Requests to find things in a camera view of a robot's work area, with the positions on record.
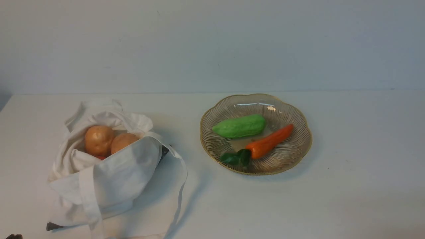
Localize oval brown potato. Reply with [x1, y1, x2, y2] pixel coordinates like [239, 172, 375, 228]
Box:
[111, 133, 140, 154]

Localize white cloth tote bag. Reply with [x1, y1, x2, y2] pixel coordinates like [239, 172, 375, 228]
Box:
[46, 99, 187, 239]

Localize green cucumber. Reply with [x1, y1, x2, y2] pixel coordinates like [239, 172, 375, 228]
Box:
[212, 115, 266, 139]

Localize orange carrot with green top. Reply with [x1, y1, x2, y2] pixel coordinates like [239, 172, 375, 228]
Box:
[219, 124, 294, 167]

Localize gold-rimmed glass plate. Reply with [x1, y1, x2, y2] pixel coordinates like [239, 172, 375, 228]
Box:
[200, 94, 312, 176]

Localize round brown potato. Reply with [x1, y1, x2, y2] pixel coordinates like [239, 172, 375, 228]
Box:
[84, 125, 115, 157]

